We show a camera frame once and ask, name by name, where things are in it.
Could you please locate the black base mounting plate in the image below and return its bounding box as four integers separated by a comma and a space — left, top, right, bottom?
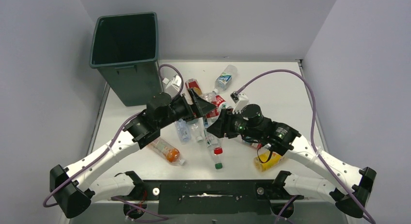
122, 179, 291, 215

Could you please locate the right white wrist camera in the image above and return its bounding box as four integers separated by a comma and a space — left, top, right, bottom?
230, 92, 249, 114

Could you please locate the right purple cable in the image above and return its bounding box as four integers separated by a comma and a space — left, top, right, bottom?
236, 69, 376, 224

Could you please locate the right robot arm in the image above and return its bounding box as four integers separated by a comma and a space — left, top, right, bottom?
207, 104, 376, 224

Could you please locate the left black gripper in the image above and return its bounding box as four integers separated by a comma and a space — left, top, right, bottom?
158, 88, 216, 129

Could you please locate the blue white label bottle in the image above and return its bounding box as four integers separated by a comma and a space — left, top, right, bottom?
212, 64, 237, 94

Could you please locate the green label green cap bottle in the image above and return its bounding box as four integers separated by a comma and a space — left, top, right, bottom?
205, 131, 223, 170

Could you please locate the red label bottle red cap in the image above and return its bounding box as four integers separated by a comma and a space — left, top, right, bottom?
201, 89, 219, 103

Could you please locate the red gold label bottle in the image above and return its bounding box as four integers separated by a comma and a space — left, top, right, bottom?
185, 79, 203, 96

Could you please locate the dark green label bottle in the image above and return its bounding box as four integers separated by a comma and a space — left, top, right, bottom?
188, 119, 204, 143

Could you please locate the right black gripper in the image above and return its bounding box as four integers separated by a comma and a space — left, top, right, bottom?
208, 108, 261, 140

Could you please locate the yellow juice bottle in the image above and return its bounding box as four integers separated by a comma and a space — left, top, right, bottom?
253, 148, 284, 172

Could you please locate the dark green plastic bin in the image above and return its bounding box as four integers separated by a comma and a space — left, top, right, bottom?
89, 12, 163, 107

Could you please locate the orange juice bottle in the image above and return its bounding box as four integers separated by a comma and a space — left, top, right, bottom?
149, 137, 186, 166

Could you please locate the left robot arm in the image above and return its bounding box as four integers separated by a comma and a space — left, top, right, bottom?
49, 89, 216, 219

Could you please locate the red label upright-lying bottle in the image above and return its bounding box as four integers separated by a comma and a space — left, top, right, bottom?
203, 95, 228, 128

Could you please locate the purple cable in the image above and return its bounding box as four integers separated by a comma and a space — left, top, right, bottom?
236, 69, 376, 224
42, 64, 185, 223

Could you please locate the blue tinted water bottle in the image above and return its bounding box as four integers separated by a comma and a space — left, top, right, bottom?
174, 119, 191, 143

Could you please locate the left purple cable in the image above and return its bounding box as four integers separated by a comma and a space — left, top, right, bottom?
42, 64, 185, 223

